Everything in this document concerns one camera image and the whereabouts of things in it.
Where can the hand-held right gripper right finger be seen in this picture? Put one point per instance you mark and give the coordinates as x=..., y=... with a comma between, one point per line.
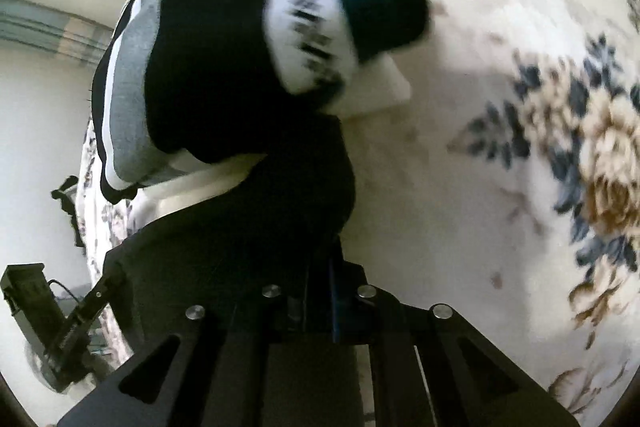
x=337, y=307

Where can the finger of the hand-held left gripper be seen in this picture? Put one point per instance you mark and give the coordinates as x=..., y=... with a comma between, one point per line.
x=87, y=314

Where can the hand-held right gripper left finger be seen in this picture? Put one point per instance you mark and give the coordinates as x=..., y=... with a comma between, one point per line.
x=300, y=307

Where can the dark grey striped sweater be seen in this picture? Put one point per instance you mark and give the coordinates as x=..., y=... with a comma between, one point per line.
x=250, y=207

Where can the floral bed blanket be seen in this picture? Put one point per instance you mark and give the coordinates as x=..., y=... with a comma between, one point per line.
x=450, y=207

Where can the folded black striped sweater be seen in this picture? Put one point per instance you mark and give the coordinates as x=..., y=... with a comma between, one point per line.
x=210, y=57

